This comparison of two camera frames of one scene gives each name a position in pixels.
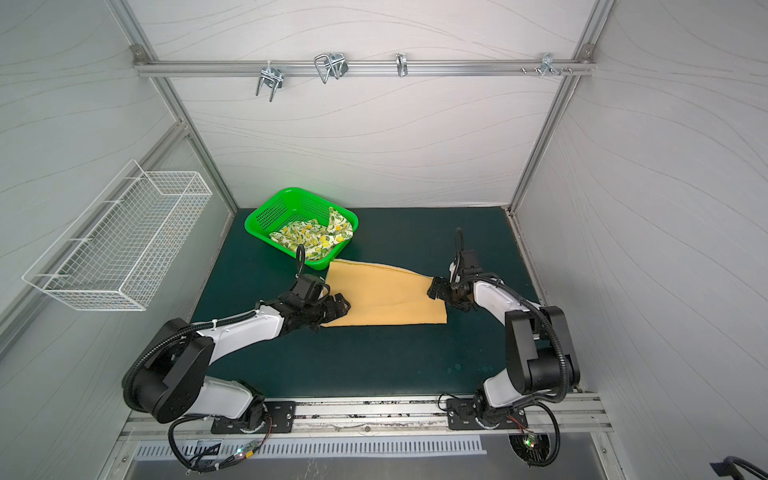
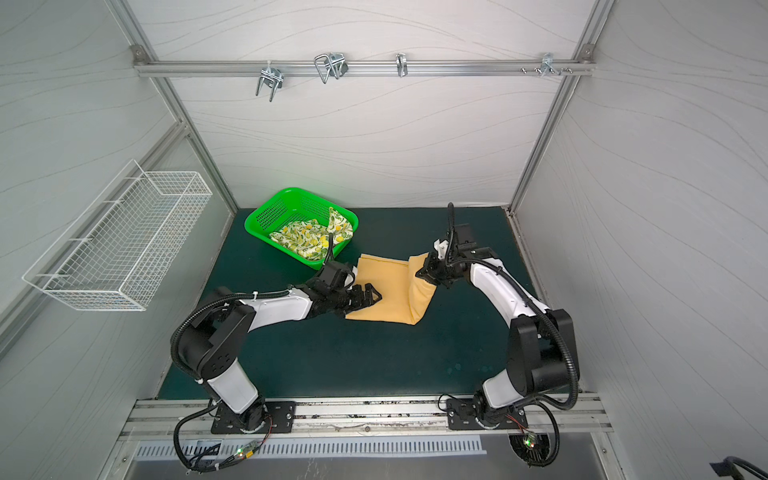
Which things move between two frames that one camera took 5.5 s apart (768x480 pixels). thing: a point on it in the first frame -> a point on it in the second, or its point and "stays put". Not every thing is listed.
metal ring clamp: x=401 y=63 stays put
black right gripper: x=444 y=291 -> x=435 y=271
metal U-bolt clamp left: x=271 y=76 stays put
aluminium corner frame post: x=593 y=25 stays put
